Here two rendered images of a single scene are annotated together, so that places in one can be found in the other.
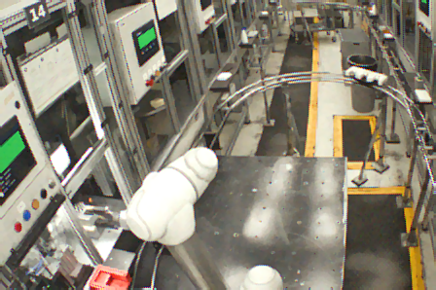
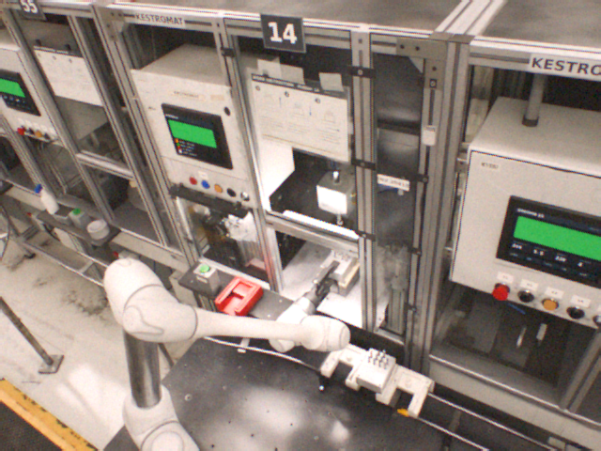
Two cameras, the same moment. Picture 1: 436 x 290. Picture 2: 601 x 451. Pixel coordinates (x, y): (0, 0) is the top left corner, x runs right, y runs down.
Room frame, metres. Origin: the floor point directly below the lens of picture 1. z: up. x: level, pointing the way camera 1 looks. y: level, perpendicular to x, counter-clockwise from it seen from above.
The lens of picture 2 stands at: (1.50, -0.61, 2.43)
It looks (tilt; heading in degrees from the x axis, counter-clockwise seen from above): 42 degrees down; 106
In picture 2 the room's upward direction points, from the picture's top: 9 degrees counter-clockwise
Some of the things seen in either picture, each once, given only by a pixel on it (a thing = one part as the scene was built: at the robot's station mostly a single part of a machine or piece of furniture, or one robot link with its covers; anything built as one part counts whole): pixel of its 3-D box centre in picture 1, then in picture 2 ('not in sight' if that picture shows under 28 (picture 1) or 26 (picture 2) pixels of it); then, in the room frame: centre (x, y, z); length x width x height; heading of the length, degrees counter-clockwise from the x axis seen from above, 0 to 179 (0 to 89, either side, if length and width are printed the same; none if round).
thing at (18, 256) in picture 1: (37, 226); (207, 198); (0.82, 0.67, 1.37); 0.36 x 0.04 x 0.04; 158
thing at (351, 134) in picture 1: (357, 139); not in sight; (2.81, -1.42, 0.01); 1.00 x 0.55 x 0.01; 158
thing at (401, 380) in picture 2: not in sight; (375, 380); (1.45, 0.31, 0.84); 0.36 x 0.14 x 0.10; 158
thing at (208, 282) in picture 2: not in sight; (208, 277); (0.75, 0.63, 0.97); 0.08 x 0.08 x 0.12; 68
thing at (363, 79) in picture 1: (366, 78); not in sight; (2.49, -1.35, 0.84); 0.37 x 0.14 x 0.10; 36
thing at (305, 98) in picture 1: (301, 55); not in sight; (5.39, -1.62, 0.01); 5.85 x 0.59 x 0.01; 158
